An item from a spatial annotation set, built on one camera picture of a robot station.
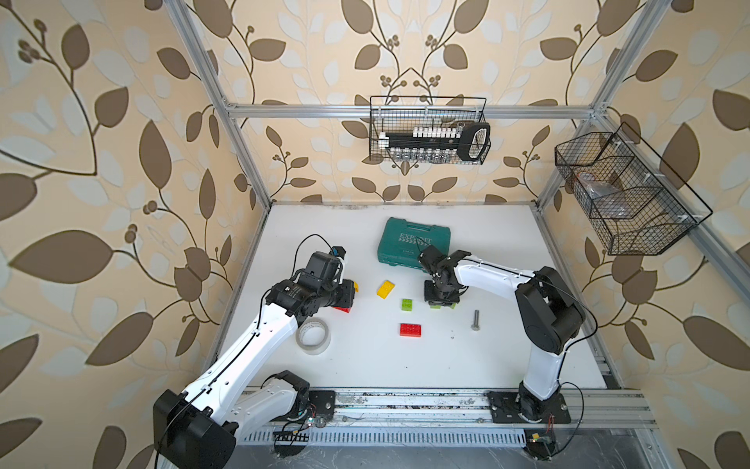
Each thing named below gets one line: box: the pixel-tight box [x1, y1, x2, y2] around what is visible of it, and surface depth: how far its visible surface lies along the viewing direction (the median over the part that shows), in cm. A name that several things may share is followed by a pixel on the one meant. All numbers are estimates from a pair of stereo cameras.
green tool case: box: [376, 216, 453, 272], surface depth 107 cm
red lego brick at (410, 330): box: [399, 323, 421, 339], surface depth 88 cm
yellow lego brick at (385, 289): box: [375, 279, 396, 300], surface depth 98 cm
